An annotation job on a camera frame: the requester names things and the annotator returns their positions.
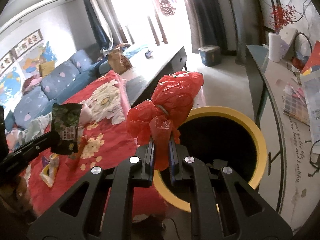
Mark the glass tv console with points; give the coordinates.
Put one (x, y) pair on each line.
(290, 183)

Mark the red plastic bag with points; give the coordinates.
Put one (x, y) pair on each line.
(159, 118)

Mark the red floral blanket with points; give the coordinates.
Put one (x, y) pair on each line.
(106, 146)

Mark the world map poster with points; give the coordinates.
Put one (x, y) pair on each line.
(14, 77)

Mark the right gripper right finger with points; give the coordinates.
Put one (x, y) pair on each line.
(222, 204)

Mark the dark blue left curtain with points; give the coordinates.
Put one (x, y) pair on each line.
(100, 35)

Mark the yellow pillow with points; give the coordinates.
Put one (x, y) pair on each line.
(46, 68)

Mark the green snack wrapper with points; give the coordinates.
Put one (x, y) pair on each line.
(64, 128)

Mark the blue storage box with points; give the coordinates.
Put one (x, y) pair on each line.
(210, 55)

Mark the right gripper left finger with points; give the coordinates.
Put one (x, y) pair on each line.
(99, 205)

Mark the small blue item on table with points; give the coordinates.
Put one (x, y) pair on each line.
(149, 54)

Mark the yellow white snack bag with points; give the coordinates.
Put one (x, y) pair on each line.
(50, 167)

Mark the red picture book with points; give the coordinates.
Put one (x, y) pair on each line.
(312, 61)

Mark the colour swatch card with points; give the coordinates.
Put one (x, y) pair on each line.
(295, 104)

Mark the white plastic shopping bag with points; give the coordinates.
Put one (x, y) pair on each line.
(85, 116)

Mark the pink clothes pile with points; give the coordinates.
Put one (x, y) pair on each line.
(30, 83)

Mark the framed calligraphy picture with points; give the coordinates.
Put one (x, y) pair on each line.
(28, 42)

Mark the blue sectional sofa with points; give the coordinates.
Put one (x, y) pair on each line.
(68, 78)

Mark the person left hand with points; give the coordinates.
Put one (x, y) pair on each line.
(16, 198)

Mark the red snack stick wrapper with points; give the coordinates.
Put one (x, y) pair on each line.
(73, 160)

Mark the dark right curtain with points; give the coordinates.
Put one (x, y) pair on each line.
(206, 24)

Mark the yellow rim trash bin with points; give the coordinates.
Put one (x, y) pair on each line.
(218, 136)

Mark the wooden coffee table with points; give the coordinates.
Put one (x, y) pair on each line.
(145, 73)

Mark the grey standing air conditioner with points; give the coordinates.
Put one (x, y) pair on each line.
(247, 16)

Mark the light blue crumpled cloth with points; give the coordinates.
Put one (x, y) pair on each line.
(17, 137)

